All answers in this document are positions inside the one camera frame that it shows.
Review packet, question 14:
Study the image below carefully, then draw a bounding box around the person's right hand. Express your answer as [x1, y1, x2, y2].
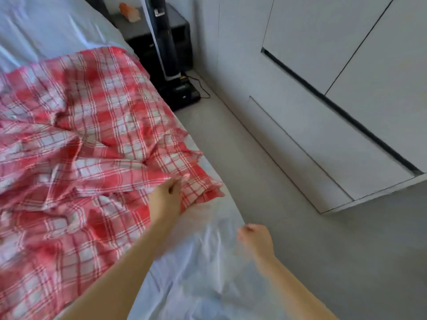
[237, 223, 276, 261]

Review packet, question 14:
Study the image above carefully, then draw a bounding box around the person's left hand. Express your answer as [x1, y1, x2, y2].
[147, 174, 191, 227]

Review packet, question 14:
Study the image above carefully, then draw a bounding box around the red white plaid cloth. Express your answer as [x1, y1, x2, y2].
[0, 46, 225, 320]

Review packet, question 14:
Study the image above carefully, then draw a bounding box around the person's right forearm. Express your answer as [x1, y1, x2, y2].
[257, 253, 340, 320]

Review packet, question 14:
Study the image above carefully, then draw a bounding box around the person's left forearm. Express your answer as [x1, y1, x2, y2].
[60, 220, 171, 320]

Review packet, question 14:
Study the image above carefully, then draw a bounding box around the small orange object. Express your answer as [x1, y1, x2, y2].
[119, 2, 142, 24]

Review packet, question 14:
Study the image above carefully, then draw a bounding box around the white bed sheet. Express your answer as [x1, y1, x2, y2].
[0, 0, 291, 320]

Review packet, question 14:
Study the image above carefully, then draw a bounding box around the black white standing device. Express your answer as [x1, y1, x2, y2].
[140, 0, 202, 111]

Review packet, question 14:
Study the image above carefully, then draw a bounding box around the dark nightstand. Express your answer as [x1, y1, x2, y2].
[110, 3, 196, 97]

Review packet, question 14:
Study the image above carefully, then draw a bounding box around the white wardrobe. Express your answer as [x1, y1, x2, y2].
[193, 0, 427, 215]

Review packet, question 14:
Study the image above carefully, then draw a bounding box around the thin black cable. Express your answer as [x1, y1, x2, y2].
[185, 71, 213, 100]

